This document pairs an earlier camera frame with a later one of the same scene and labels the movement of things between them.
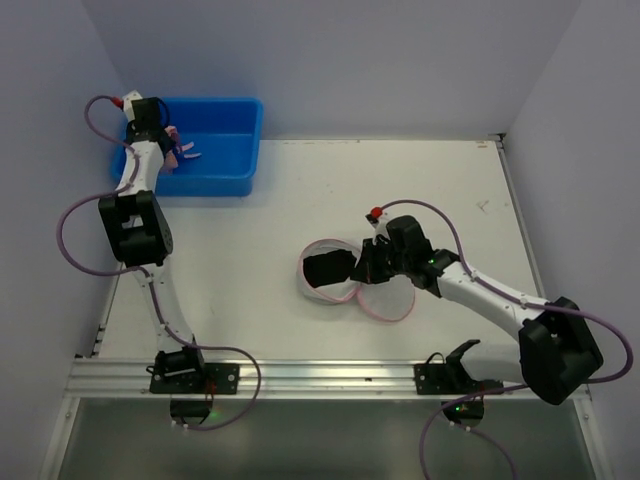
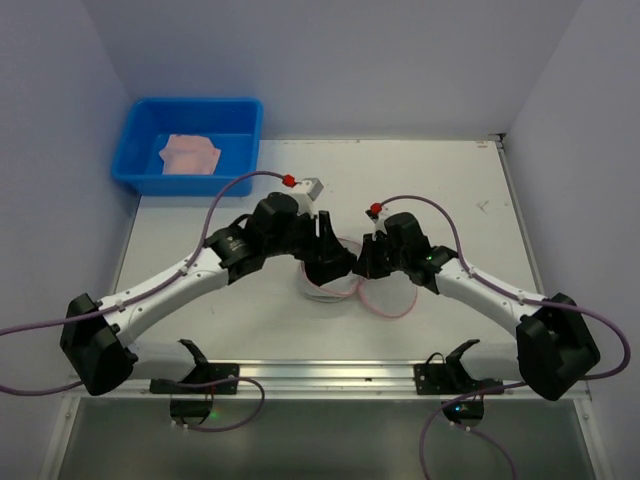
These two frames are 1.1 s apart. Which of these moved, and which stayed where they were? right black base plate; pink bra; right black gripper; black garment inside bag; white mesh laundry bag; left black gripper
Moved: pink bra; left black gripper
Stayed: black garment inside bag; right black gripper; right black base plate; white mesh laundry bag
